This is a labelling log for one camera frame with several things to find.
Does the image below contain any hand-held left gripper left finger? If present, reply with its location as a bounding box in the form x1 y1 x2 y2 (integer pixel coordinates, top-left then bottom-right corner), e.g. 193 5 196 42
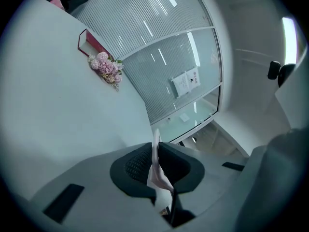
110 142 156 205

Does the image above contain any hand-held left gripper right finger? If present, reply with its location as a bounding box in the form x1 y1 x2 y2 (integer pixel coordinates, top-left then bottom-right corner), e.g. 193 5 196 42
158 141 206 228

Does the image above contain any white calculator with pink keys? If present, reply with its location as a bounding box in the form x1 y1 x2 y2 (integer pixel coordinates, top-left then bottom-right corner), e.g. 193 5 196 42
146 128 176 217

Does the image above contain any white notice sheet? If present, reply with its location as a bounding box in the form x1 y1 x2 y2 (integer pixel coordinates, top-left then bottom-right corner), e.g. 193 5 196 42
169 67 201 98

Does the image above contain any pink flower bunch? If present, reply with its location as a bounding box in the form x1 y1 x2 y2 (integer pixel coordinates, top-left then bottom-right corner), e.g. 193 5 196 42
87 51 124 92

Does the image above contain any white square table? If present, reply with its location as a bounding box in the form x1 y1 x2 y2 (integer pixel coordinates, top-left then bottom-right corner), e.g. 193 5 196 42
0 0 156 203

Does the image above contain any red hardcover book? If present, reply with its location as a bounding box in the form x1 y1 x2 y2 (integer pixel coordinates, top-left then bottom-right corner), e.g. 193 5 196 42
77 29 111 58

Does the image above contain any ceiling light strip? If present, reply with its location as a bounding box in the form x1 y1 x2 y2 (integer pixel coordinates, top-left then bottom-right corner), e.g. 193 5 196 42
281 16 299 65

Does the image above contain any black head-worn camera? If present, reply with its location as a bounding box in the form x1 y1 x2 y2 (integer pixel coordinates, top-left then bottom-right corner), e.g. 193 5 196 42
267 60 298 88

